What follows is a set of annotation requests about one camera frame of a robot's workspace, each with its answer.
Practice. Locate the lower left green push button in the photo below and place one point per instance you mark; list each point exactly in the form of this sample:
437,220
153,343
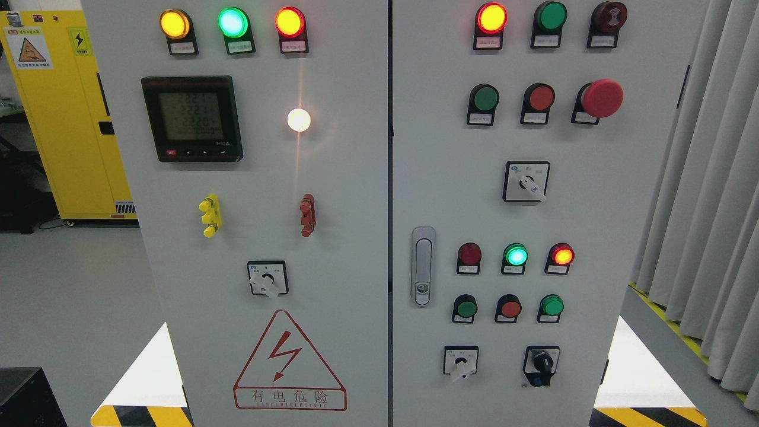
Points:
464,309

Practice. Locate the green start push button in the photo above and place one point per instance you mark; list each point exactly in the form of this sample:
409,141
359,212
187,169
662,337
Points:
482,105

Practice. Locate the lower red push button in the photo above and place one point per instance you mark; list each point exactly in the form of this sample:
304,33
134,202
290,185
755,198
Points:
508,308

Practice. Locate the lower right green push button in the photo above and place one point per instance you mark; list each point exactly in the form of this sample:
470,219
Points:
550,309

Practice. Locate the red stop push button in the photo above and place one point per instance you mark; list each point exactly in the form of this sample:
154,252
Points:
536,103

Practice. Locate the red emergency stop mushroom button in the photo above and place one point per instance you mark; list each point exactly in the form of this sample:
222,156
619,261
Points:
597,100

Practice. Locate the grey electrical control cabinet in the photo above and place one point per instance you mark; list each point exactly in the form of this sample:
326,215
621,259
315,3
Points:
387,84

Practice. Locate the red terminal socket block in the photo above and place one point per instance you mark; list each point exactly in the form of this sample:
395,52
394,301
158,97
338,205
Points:
307,208

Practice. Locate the unlit dark red lamp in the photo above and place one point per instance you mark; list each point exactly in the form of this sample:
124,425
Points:
468,259

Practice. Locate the white lit indicator lamp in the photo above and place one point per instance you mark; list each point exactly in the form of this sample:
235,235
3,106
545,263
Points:
299,120

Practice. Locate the small lit green lamp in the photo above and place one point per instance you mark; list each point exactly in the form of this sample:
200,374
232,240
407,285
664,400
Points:
514,259

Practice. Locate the yellow terminal socket block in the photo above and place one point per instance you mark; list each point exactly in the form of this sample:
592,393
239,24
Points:
211,217

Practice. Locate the red electric danger warning sticker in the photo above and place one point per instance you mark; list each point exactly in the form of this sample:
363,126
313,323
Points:
286,372

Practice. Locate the small lit red lamp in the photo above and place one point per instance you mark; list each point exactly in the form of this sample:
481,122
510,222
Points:
559,259

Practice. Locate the black digital power meter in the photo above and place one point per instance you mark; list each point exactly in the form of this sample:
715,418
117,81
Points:
193,119

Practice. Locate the red indicator lamp left door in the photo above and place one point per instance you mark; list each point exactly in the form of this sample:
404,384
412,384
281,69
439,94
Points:
291,27

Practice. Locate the red indicator lamp door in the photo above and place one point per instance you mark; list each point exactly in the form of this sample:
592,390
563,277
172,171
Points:
291,27
489,25

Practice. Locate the red indicator lamp right door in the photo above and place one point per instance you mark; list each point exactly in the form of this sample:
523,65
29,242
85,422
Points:
489,25

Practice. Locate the lit green indicator lamp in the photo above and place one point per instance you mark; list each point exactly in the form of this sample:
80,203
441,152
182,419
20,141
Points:
234,25

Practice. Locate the unlit green indicator lamp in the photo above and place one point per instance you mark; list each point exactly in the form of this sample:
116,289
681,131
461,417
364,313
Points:
549,18

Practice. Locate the yellow indicator lamp top left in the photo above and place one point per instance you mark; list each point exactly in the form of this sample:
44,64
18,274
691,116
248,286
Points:
177,27

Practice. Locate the grey curtain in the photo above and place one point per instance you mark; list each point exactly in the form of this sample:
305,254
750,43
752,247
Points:
699,253

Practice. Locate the dark table at left edge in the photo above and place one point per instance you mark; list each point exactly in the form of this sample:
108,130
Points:
23,205

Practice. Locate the yellow safety storage cabinet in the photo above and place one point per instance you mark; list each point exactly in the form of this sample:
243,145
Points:
52,61

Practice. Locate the black box bottom left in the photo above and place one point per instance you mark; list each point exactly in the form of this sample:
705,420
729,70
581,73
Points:
27,398

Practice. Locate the silver cabinet door handle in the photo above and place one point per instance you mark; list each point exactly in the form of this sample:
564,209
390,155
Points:
421,272

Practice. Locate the left door rotary selector switch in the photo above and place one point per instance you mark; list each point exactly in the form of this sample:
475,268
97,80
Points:
268,277

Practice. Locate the upper right rotary selector switch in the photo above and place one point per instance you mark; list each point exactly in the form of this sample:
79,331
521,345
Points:
526,181

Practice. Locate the lower white rotary selector switch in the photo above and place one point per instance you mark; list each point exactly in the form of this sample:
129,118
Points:
460,361

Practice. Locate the black key selector switch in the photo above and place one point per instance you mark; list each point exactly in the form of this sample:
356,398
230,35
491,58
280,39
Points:
540,364

